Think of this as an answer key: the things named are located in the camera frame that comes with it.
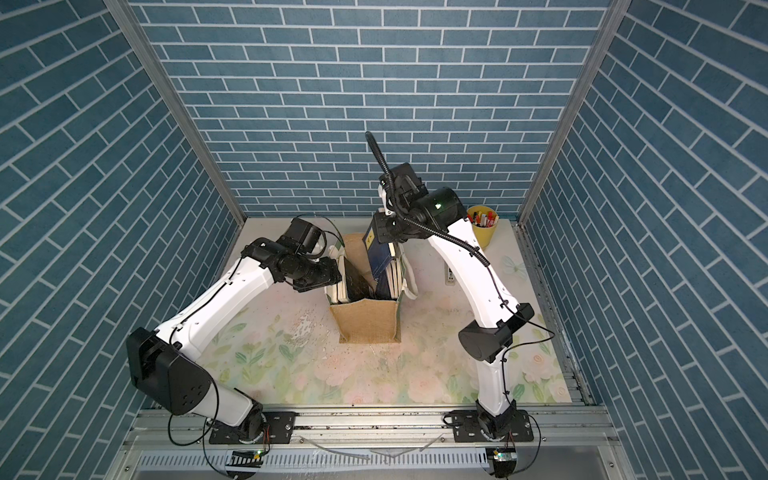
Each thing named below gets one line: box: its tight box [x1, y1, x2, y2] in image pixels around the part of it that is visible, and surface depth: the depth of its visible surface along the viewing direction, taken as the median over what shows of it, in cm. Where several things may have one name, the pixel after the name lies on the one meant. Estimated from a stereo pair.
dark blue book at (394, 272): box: [385, 242, 404, 299], surface depth 82 cm
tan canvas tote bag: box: [329, 232, 402, 344], surface depth 88 cm
